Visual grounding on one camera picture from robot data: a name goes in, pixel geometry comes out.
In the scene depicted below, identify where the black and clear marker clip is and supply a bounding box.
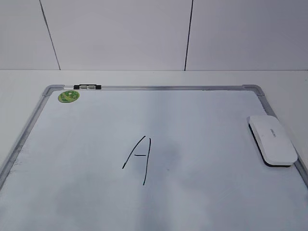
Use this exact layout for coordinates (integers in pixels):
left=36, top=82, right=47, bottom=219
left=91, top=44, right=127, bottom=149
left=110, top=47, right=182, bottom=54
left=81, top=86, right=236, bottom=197
left=73, top=84, right=102, bottom=90

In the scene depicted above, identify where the white board with grey frame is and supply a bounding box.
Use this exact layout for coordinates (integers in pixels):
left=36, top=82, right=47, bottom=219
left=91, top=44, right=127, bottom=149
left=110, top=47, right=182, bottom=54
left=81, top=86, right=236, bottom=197
left=0, top=85, right=308, bottom=231

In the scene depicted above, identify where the white board eraser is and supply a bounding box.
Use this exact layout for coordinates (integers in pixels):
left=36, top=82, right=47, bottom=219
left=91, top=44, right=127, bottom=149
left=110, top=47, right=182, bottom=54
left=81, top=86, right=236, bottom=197
left=248, top=115, right=298, bottom=167

